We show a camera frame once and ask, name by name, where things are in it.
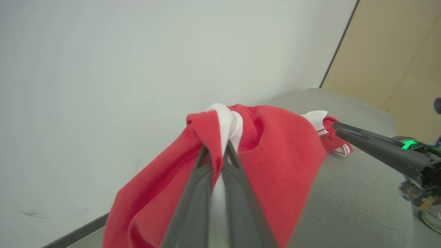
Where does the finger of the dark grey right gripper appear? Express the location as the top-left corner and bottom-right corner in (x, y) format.
(335, 129), (433, 179)
(332, 122), (405, 149)

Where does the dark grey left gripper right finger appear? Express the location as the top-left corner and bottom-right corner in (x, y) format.
(220, 139), (279, 248)

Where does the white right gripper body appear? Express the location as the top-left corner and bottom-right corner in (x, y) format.
(393, 136), (441, 209)

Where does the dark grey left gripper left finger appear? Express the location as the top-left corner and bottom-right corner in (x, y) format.
(160, 145), (214, 248)

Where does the red and white garment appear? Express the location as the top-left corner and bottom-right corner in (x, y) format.
(102, 103), (353, 248)

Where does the grey fabric sofa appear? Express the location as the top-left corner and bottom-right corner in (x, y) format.
(269, 88), (441, 248)

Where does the beige wooden panel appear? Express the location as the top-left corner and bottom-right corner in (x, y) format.
(319, 0), (441, 145)

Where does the black baseboard strip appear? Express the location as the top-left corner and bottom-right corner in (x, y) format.
(41, 213), (110, 248)

